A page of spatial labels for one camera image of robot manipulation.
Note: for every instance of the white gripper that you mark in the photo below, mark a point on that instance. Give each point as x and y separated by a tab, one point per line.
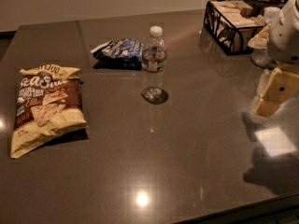
285	37

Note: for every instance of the clear plastic water bottle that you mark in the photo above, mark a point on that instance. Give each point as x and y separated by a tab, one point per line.
153	64

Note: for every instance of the blue chip bag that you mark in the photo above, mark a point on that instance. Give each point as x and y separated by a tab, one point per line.
122	54

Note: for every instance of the brown chip bag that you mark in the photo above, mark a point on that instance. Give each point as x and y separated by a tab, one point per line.
49	105

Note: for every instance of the clear plastic cup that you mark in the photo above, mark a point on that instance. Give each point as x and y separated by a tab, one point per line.
260	57

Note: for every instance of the black wire napkin holder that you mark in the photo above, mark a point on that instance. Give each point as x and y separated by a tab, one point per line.
232	24

